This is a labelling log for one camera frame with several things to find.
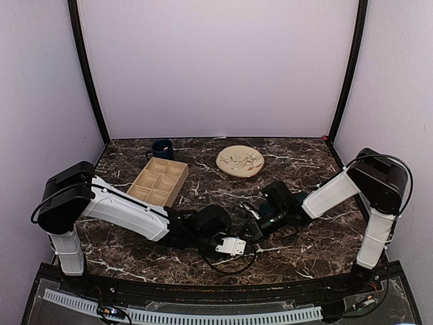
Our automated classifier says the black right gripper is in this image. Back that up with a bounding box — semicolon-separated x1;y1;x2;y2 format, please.
239;207;288;244

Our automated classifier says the wooden compartment box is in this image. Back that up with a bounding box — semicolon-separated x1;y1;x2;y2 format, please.
127;158;189;207

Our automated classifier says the dark green sock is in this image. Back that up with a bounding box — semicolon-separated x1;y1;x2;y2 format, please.
259;192;306;215

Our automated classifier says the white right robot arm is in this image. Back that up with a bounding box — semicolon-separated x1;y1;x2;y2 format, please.
239;148;414;294

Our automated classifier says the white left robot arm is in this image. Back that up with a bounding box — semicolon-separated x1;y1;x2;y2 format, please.
30;161;256;295

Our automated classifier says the bird pattern ceramic plate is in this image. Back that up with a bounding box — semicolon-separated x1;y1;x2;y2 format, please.
216;145;265;178

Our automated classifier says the blue enamel mug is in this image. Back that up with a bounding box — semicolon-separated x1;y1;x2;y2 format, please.
145;139;175;160

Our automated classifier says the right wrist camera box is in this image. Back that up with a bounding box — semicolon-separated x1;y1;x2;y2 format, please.
240;202;261;220

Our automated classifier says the white slotted cable duct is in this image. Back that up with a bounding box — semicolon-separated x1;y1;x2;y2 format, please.
42;289;323;324

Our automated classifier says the black left corner frame post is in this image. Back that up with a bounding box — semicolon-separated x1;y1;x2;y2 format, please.
67;0;111;146

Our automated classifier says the black corner frame post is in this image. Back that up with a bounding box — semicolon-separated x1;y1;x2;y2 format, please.
67;0;111;146
326;0;369;146

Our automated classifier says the black right corner frame post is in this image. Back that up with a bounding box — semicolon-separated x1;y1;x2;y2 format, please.
326;0;369;146

